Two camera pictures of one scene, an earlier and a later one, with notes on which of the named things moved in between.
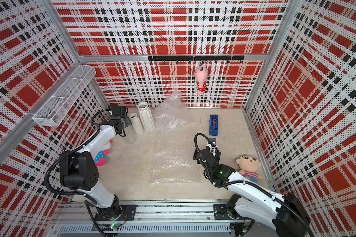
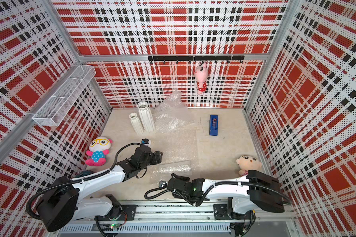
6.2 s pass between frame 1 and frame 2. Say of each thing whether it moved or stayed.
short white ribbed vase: stayed
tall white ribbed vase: stayed
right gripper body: moved
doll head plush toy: stayed
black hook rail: stayed
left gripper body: moved
